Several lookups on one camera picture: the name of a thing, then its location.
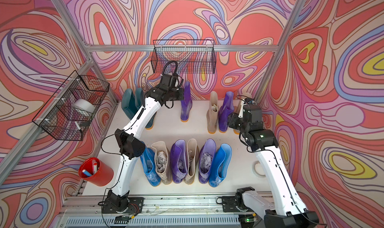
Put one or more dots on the white tape roll in basket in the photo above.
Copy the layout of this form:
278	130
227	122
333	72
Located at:
84	107

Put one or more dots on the beige boot front right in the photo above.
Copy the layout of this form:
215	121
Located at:
192	156

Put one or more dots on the blue marker in cup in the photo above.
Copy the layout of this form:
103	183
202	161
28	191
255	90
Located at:
86	173

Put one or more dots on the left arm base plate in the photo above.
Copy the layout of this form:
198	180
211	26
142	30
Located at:
124	205

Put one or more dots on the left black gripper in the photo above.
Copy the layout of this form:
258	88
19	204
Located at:
181	93

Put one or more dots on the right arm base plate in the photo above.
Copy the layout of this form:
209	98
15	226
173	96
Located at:
229	204

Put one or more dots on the beige boot back right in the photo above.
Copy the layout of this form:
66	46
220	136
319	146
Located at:
241	102

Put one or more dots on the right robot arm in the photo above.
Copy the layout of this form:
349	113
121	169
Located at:
288	210

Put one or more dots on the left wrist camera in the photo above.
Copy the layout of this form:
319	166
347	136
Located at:
169	82

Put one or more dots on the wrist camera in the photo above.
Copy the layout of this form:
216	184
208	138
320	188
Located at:
251	111
169	82

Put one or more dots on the purple boot front left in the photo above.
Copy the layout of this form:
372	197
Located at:
178	160

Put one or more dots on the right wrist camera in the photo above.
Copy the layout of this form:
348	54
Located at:
251	111

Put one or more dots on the dark purple boot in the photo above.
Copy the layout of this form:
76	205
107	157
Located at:
186	103
226	109

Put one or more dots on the white marker in basket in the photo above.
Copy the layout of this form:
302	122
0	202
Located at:
82	125

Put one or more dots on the blue boot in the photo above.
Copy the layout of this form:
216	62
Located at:
149	167
220	165

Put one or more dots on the blue boot front left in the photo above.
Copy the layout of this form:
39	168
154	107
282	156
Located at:
149	167

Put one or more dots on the beige boot front left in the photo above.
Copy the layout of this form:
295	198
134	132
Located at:
162	162

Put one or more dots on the beige boot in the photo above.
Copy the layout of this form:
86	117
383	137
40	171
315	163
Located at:
192	156
212	113
162	162
241	102

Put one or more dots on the purple boot front right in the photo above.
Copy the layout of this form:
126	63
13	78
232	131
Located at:
207	155

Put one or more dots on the black wire basket back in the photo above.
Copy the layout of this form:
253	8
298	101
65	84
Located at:
186	56

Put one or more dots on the black wire basket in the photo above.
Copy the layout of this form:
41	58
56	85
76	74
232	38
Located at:
59	121
186	56

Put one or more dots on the blue boot front right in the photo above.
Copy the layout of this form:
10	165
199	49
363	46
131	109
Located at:
220	165

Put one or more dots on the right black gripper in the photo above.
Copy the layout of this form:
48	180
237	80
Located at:
232	120

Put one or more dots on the red cup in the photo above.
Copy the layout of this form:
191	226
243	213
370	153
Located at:
103	176

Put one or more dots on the white marker in cup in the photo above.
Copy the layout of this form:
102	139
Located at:
95	167

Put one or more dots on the black wire basket left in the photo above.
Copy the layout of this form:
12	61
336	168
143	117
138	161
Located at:
59	121

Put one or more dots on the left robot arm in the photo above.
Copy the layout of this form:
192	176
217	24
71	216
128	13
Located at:
129	138

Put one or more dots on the beige boot back left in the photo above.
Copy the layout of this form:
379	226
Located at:
212	113

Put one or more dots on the tape roll on table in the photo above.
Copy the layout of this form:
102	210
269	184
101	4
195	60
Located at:
258	169

